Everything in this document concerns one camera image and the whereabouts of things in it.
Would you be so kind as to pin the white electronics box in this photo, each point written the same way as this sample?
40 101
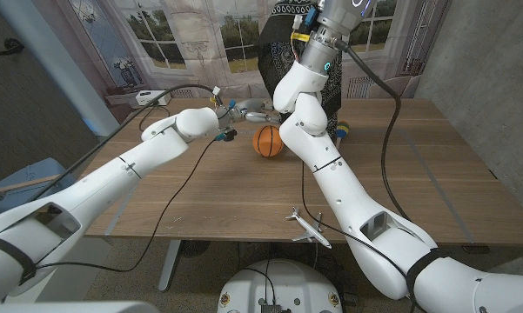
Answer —
150 99

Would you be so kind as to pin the orange mini basketball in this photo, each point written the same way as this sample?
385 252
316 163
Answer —
267 141

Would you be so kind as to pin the black paisley bandana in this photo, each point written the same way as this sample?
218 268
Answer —
278 56

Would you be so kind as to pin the grey table leg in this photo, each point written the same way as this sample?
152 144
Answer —
169 265

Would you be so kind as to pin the white toy airplane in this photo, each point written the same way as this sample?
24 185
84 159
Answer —
306 226

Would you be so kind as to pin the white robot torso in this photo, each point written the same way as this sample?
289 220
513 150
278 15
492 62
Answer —
283 287

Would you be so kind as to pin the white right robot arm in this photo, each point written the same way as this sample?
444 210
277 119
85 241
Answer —
343 187

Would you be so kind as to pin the light blue pillar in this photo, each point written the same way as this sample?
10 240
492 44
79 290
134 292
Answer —
61 69

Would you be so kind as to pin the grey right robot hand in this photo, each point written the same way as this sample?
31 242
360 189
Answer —
343 17

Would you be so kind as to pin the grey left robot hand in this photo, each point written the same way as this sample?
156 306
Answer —
254 111

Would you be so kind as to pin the printed window backdrop cloth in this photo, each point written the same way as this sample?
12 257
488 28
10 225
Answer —
191 43

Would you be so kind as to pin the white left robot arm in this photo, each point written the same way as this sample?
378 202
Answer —
113 174

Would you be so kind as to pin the wooden maraca with colourful head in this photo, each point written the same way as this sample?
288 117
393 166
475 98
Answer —
343 129

